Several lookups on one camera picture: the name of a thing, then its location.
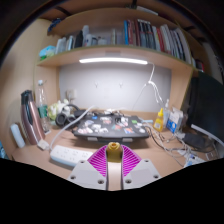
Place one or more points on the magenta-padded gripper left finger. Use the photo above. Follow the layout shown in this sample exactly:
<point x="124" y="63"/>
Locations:
<point x="85" y="175"/>

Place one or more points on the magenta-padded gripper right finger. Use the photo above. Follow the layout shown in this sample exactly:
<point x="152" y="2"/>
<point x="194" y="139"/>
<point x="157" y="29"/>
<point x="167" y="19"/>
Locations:
<point x="143" y="173"/>

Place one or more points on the yellow charger block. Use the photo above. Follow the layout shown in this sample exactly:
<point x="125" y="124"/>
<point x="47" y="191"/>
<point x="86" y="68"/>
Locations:
<point x="114" y="154"/>

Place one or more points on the white power strip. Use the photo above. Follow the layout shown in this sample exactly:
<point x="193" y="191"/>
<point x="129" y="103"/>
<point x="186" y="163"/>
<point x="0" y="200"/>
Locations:
<point x="66" y="154"/>

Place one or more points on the grey laptop stand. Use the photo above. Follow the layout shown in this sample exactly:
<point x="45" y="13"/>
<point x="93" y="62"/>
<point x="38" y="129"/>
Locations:
<point x="95" y="139"/>

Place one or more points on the small white plug adapter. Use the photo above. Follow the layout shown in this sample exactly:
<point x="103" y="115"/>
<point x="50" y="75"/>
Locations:
<point x="43" y="144"/>

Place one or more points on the yellow plastic bottle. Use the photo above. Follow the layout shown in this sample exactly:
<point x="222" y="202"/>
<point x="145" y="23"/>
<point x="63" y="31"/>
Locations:
<point x="158" y="123"/>

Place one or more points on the black laptop with stickers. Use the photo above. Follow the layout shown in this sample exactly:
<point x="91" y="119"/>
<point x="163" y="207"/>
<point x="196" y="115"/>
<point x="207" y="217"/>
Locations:
<point x="110" y="128"/>

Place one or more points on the white keyboard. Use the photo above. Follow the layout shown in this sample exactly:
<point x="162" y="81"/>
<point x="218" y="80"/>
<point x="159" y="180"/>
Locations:
<point x="195" y="160"/>

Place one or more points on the blue and white packet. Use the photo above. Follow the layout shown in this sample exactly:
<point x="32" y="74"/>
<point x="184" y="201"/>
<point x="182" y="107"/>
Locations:
<point x="173" y="125"/>

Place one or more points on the black headphones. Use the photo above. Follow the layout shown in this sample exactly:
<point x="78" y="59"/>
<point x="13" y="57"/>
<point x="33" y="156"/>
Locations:
<point x="61" y="120"/>

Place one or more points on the clear spray bottle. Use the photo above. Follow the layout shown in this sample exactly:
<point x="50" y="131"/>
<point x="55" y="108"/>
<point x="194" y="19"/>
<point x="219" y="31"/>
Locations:
<point x="166" y="113"/>

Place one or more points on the pale green plush toy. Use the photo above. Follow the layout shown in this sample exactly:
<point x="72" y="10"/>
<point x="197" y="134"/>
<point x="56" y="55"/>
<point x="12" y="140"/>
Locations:
<point x="55" y="108"/>

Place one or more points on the pink thermos flask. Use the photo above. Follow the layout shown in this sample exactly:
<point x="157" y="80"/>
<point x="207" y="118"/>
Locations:
<point x="31" y="123"/>

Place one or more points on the clear plastic water bottle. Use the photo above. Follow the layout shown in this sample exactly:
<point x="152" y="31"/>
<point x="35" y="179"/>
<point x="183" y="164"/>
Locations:
<point x="42" y="110"/>

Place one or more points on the black monitor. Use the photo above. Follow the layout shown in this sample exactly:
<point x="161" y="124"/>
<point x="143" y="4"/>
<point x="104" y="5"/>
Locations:
<point x="206" y="106"/>

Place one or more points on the white light bar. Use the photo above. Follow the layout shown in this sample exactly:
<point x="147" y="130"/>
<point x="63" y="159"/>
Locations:
<point x="113" y="60"/>

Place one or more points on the wooden shelf with books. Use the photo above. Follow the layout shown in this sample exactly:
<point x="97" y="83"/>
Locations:
<point x="150" y="33"/>

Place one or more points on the white wall socket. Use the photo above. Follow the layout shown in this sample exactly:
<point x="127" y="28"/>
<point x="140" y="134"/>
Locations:
<point x="72" y="93"/>

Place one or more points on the wall hook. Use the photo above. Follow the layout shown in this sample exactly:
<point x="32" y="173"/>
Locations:
<point x="96" y="83"/>
<point x="120" y="84"/>

